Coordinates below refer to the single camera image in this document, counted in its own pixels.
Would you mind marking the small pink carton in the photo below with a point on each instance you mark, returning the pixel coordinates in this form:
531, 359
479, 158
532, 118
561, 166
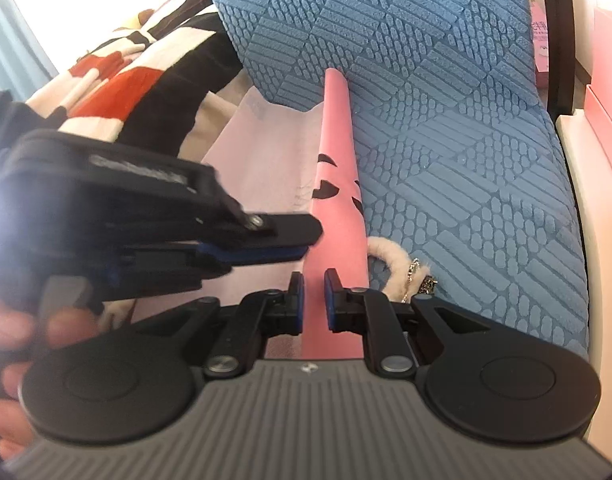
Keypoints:
540, 35

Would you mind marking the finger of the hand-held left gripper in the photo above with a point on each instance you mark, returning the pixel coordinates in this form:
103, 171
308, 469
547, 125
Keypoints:
266, 255
286, 229

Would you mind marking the pink cardboard box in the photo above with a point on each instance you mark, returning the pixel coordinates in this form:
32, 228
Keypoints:
610, 60

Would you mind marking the person's left hand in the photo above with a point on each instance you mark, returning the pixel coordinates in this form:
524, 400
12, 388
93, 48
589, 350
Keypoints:
8, 320

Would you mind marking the blue textured chair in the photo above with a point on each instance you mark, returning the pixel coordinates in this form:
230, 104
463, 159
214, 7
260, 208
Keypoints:
435, 110

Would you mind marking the striped blanket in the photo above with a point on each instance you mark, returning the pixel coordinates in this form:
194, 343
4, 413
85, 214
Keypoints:
136, 80

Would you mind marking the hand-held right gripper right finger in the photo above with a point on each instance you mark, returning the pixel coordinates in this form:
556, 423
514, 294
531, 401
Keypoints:
330, 300

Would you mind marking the blue curtain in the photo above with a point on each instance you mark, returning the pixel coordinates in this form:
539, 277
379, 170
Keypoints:
16, 45

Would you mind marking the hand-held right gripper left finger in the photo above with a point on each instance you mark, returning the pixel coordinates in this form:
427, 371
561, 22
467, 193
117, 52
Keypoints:
298, 305

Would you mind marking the white chair with black frame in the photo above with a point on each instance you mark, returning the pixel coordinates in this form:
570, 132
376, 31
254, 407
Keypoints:
595, 260

